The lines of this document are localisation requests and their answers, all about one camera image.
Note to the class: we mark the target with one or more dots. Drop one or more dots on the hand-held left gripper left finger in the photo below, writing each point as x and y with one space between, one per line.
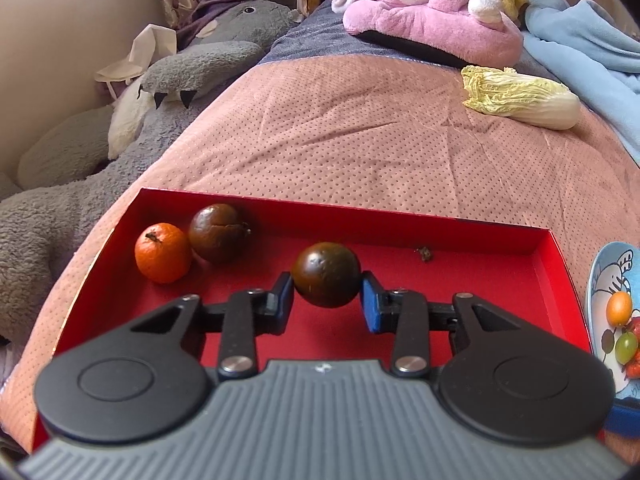
284 300

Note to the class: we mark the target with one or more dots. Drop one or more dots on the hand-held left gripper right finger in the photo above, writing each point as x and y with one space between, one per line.
370 305

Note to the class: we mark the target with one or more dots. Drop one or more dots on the dark brown round fruit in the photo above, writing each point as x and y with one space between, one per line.
217 232
325 270

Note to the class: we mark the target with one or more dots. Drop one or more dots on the red tray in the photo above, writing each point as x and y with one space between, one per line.
450 270

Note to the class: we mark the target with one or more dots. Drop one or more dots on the blue cartoon tiger plate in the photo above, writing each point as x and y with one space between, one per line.
607 280

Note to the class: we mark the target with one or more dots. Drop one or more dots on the small orange tomato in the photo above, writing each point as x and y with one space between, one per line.
619 307

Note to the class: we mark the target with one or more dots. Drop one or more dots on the small brown fruit husk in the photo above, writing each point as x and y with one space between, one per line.
425 254

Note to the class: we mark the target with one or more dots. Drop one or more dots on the orange tangerine with stem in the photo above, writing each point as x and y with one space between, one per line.
162 255

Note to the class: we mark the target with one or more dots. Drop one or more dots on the pink dotted bedspread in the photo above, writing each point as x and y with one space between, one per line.
350 135

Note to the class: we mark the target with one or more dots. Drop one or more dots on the grey plush toy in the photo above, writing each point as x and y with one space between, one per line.
75 210

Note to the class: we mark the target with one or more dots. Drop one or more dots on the napa cabbage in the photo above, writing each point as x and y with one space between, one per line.
530 100

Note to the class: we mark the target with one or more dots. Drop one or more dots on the small red fruit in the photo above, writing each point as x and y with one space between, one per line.
632 369
635 325

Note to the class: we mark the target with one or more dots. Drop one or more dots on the grey bed sheet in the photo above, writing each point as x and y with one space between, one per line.
310 35

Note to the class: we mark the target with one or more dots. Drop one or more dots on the pink plush toy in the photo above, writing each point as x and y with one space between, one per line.
430 25

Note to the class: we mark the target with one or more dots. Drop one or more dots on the light blue blanket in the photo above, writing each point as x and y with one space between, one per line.
590 45

